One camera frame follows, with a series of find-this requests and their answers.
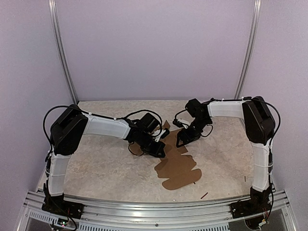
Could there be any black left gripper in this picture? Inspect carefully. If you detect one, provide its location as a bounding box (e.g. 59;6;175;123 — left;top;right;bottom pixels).
138;133;166;158

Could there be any robot arm white sleeve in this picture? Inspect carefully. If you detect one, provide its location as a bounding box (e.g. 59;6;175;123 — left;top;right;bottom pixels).
185;96;277;205
42;103;162;199

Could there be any brown cardboard box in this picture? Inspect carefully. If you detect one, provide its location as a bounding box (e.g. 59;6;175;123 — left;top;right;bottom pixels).
128;120;203;191

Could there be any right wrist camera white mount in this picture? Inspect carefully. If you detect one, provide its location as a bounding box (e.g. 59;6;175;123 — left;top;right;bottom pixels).
172;118;189;129

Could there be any right aluminium frame post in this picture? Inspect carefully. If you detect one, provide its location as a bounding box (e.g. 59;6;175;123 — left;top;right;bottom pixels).
234;0;262;99

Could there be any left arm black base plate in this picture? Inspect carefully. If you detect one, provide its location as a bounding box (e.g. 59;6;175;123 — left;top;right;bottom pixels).
42;195;84;219

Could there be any left aluminium frame post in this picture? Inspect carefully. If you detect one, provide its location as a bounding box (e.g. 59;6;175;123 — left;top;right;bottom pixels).
48;0;79;104

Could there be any front aluminium frame rail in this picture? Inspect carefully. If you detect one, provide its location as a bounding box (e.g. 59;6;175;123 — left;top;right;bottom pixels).
13;191;299;231

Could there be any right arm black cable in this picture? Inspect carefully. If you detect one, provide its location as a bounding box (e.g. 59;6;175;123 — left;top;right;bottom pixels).
173;97;282;145

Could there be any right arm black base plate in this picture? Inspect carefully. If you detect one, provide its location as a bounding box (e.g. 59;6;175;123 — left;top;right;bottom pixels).
230;199;271;218

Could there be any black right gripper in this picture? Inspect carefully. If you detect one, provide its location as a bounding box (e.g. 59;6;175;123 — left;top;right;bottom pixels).
176;117;210;148

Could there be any left robot arm white sleeve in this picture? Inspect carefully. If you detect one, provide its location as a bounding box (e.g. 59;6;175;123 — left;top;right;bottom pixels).
42;103;162;199

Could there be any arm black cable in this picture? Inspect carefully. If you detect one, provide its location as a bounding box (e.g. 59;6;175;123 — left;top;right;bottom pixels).
173;97;282;145
42;105;162;157

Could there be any aluminium frame post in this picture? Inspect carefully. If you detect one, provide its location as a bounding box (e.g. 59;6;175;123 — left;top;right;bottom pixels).
234;0;262;99
48;0;79;104

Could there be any right robot arm white sleeve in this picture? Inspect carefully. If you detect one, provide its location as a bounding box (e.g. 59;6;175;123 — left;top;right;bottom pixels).
185;96;277;205

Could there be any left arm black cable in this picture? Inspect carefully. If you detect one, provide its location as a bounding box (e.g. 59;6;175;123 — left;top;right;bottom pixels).
42;105;162;157

